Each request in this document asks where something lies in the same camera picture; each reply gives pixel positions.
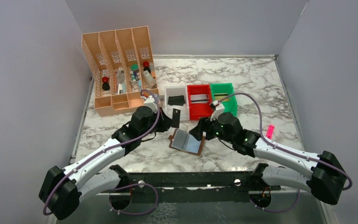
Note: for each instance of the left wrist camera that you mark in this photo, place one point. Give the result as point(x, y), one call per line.
point(151, 103)

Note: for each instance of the pink highlighter marker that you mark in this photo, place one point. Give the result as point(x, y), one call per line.
point(270, 131)

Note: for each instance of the black card in white bin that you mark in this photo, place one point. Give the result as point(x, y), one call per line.
point(176, 100)

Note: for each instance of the red plastic bin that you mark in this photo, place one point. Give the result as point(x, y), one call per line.
point(199, 110)

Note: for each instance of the gold card in green bin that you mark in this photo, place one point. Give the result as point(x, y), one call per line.
point(219, 96)

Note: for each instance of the brown leather card holder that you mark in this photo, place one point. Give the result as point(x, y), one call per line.
point(185, 142)

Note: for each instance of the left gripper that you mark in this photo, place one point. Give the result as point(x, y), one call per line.
point(165, 122)

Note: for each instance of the orange desk organizer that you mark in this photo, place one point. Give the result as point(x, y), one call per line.
point(122, 55)

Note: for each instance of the black mounting rail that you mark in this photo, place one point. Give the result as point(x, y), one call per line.
point(188, 187)

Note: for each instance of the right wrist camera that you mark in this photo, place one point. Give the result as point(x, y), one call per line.
point(218, 109)

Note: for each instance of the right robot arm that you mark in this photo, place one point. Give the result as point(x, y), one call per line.
point(320, 174)

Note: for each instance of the green plastic bin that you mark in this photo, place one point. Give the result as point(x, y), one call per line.
point(230, 104)

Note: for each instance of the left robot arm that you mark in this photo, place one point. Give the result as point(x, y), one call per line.
point(64, 188)

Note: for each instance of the white plastic bin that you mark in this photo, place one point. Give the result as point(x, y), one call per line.
point(181, 93)

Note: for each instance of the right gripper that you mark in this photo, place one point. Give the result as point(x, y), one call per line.
point(204, 124)

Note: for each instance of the red black stamp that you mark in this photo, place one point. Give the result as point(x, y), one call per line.
point(105, 83)

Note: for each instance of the silver card in red bin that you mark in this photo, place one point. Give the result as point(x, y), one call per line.
point(198, 98)

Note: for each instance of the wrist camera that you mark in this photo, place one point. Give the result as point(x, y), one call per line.
point(218, 109)
point(151, 103)

